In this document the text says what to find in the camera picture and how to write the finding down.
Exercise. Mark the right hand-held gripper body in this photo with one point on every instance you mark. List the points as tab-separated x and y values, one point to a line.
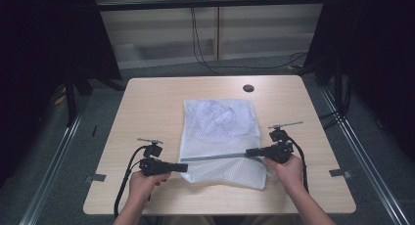
280	151

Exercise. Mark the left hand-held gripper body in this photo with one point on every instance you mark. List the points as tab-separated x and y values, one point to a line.
153	167

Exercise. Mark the white mesh laundry bag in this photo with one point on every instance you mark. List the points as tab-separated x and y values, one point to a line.
225	137

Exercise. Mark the person's left hand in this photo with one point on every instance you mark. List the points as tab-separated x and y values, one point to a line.
143	187

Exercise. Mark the person's right hand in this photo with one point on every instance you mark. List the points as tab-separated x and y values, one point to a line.
288	174

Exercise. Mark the white crumpled cloth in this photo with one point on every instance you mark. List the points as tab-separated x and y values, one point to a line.
221	115

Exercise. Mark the grey tape piece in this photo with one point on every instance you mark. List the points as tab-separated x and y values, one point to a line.
340	173
95	178

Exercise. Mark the small black floor item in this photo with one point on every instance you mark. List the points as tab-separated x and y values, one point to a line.
94	130

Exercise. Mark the black metal stand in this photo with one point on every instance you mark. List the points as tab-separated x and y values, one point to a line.
70	101

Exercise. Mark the yellow floor item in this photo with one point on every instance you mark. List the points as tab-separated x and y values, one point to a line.
60	99

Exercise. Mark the black curtain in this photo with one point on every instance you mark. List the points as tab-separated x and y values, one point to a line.
375	55
39	55

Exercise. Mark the black horizontal metal bar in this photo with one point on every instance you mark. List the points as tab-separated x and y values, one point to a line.
208	3

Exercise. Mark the metal floor rail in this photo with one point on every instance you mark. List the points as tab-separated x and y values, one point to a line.
52	172
365	159

